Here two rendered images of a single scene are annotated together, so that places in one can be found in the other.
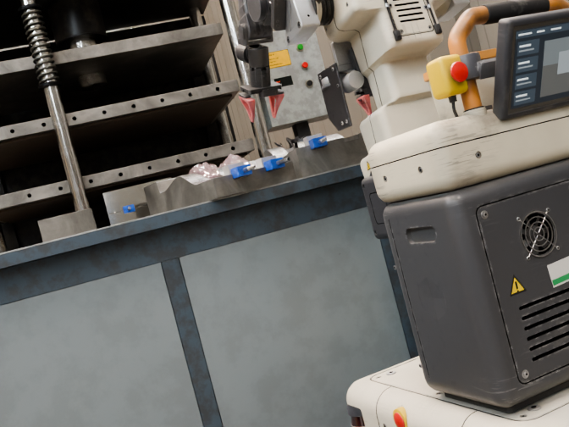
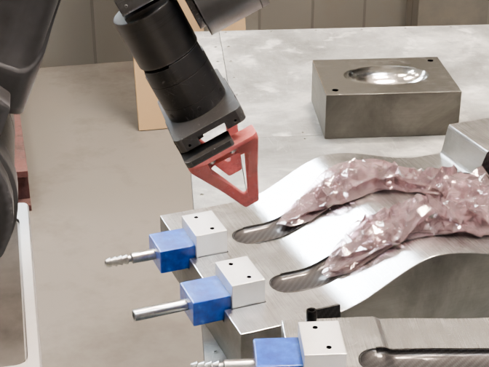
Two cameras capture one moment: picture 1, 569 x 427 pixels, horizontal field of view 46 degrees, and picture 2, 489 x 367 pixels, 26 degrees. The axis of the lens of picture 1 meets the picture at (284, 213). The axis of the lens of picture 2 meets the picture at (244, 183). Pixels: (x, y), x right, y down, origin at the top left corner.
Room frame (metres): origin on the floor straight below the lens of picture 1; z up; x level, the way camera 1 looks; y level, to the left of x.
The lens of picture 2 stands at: (2.08, -0.89, 1.44)
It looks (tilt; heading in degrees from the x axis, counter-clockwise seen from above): 27 degrees down; 101
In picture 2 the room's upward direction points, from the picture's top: straight up
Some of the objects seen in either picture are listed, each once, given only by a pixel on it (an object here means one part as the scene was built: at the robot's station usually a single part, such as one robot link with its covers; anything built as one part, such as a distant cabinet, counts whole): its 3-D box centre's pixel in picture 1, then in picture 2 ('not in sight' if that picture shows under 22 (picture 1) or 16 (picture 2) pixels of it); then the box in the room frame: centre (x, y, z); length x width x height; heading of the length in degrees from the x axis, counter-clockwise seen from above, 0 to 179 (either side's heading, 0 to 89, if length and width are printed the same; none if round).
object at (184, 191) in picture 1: (214, 184); (403, 227); (2.06, 0.18, 0.85); 0.50 x 0.26 x 0.11; 32
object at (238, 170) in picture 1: (243, 170); (163, 252); (1.81, 0.08, 0.85); 0.13 x 0.05 x 0.05; 32
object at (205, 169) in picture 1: (213, 169); (406, 196); (2.07, 0.18, 0.90); 0.26 x 0.18 x 0.08; 32
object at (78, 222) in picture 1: (69, 227); (383, 96); (2.01, 0.63, 0.83); 0.20 x 0.15 x 0.07; 15
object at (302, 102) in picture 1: (318, 196); not in sight; (2.97, -0.17, 0.73); 0.30 x 0.22 x 1.47; 105
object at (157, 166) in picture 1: (118, 183); not in sight; (2.98, 0.68, 1.01); 1.10 x 0.74 x 0.05; 105
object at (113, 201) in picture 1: (140, 210); not in sight; (2.87, 0.59, 0.87); 0.50 x 0.27 x 0.17; 15
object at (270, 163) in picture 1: (276, 163); (196, 302); (1.87, -0.01, 0.85); 0.13 x 0.05 x 0.05; 32
